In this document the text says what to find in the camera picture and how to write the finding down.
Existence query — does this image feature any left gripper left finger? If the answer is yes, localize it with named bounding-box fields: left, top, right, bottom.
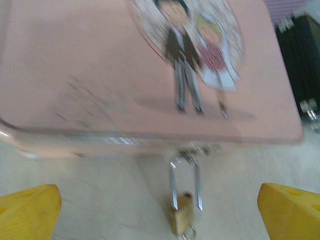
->
left=0, top=184, right=63, bottom=240

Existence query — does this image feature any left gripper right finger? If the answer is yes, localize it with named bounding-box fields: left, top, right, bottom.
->
left=257, top=182, right=320, bottom=240

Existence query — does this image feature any brass padlock silver shackle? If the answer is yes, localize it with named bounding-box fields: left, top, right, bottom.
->
left=165, top=159, right=204, bottom=237

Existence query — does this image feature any pink plastic box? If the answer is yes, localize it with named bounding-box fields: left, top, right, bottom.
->
left=0, top=0, right=306, bottom=161

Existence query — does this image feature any black hard case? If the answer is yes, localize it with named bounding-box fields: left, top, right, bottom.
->
left=274, top=14, right=320, bottom=132

